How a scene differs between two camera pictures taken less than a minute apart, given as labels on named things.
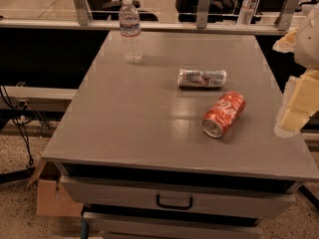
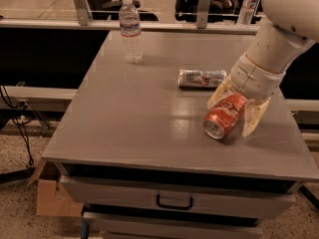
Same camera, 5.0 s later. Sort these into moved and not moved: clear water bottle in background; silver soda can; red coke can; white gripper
Moved: white gripper
Not moved: silver soda can; red coke can; clear water bottle in background
